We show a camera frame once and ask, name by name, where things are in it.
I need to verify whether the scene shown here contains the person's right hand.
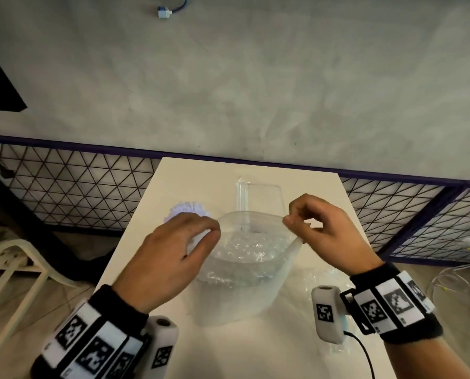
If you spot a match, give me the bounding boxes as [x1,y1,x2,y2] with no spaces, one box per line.
[283,193,385,278]

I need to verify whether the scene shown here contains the person's left hand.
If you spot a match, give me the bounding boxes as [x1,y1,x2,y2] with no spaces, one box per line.
[111,212,222,315]

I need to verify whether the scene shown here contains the clear plastic bag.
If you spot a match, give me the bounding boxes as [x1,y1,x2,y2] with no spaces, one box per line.
[297,268,355,358]

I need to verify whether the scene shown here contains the cluster of white straws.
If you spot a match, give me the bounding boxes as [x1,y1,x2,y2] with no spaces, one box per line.
[163,201,213,228]

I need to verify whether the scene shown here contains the pack of straws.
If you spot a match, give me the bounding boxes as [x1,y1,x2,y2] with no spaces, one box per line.
[193,211,307,329]

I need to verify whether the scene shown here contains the clear acrylic sign stand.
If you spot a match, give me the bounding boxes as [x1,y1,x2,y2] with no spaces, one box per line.
[234,177,287,218]

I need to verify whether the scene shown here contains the black marker wristband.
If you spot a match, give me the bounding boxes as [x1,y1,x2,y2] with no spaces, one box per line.
[30,284,150,379]
[339,262,444,345]

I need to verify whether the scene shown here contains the white plastic chair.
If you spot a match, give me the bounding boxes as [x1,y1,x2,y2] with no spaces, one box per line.
[0,239,79,379]

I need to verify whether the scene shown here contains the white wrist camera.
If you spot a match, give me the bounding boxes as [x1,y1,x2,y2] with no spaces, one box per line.
[142,315,180,379]
[312,286,348,345]

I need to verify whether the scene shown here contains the black camera cable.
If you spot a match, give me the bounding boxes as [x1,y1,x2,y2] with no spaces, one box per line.
[343,330,376,379]

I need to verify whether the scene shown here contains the thin white cable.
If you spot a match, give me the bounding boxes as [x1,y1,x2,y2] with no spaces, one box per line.
[428,236,470,301]

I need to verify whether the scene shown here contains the dark wooden post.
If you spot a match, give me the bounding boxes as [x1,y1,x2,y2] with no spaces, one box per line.
[0,161,118,282]

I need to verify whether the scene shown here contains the purple framed wire mesh fence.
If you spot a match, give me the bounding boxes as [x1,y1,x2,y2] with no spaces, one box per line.
[0,133,470,271]

